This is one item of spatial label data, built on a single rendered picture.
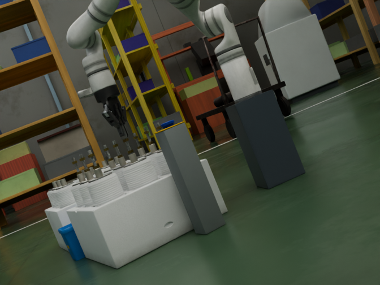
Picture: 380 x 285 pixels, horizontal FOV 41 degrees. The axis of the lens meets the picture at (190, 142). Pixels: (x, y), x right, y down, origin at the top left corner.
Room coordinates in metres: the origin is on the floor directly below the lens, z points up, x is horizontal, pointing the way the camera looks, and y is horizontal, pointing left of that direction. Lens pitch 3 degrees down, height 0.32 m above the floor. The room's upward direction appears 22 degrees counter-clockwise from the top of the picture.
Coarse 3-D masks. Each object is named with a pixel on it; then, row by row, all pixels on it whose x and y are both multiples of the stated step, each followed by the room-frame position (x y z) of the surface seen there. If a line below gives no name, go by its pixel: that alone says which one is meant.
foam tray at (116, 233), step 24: (144, 192) 1.49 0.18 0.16; (168, 192) 1.52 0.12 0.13; (216, 192) 1.59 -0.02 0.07; (72, 216) 1.71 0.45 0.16; (96, 216) 1.43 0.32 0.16; (120, 216) 1.45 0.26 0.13; (144, 216) 1.48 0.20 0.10; (168, 216) 1.51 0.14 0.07; (96, 240) 1.52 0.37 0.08; (120, 240) 1.44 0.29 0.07; (144, 240) 1.47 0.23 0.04; (168, 240) 1.50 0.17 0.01; (120, 264) 1.43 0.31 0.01
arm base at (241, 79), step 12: (240, 48) 1.73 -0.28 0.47; (228, 60) 1.71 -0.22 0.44; (240, 60) 1.71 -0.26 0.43; (228, 72) 1.72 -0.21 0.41; (240, 72) 1.71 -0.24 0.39; (252, 72) 1.73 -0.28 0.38; (228, 84) 1.74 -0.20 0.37; (240, 84) 1.71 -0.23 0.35; (252, 84) 1.72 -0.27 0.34; (240, 96) 1.72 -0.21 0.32; (252, 96) 1.71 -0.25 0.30
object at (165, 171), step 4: (156, 156) 1.61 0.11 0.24; (160, 156) 1.59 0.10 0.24; (160, 160) 1.60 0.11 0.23; (164, 160) 1.59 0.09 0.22; (160, 164) 1.60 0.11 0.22; (164, 164) 1.59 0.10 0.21; (160, 168) 1.62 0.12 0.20; (164, 168) 1.59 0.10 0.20; (168, 168) 1.59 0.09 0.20; (164, 172) 1.60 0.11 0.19; (168, 172) 1.59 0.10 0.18
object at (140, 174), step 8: (144, 160) 1.55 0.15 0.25; (128, 168) 1.54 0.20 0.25; (136, 168) 1.53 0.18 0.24; (144, 168) 1.54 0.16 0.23; (152, 168) 1.56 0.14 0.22; (128, 176) 1.54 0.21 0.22; (136, 176) 1.53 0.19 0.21; (144, 176) 1.53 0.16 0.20; (152, 176) 1.55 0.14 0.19; (128, 184) 1.56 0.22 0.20; (136, 184) 1.53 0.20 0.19; (144, 184) 1.53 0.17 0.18
